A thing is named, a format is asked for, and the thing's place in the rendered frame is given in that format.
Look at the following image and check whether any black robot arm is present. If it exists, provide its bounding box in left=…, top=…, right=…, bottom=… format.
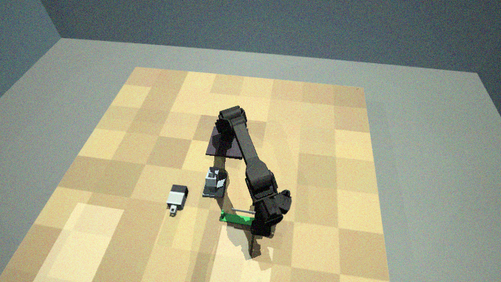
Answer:
left=215, top=105, right=292, bottom=226

